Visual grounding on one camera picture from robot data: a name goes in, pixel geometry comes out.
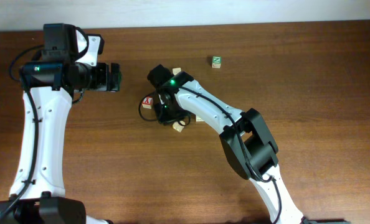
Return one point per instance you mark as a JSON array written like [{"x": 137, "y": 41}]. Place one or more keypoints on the wooden block yellow side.
[{"x": 178, "y": 126}]

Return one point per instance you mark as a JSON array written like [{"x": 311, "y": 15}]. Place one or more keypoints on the wooden block green side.
[{"x": 198, "y": 119}]

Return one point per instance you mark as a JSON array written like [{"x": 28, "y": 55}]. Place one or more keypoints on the green N wooden block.
[{"x": 216, "y": 62}]

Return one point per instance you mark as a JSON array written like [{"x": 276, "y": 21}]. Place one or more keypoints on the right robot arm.
[{"x": 248, "y": 144}]

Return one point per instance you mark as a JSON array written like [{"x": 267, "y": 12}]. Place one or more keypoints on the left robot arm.
[{"x": 57, "y": 76}]

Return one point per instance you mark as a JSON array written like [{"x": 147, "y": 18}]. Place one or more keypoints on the blue-sided wooden block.
[{"x": 176, "y": 71}]

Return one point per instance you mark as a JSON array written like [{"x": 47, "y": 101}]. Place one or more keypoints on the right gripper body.
[{"x": 170, "y": 114}]

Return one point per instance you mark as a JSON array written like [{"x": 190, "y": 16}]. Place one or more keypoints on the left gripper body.
[{"x": 100, "y": 78}]

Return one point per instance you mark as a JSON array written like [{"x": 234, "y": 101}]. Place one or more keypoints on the red Y block left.
[{"x": 147, "y": 102}]

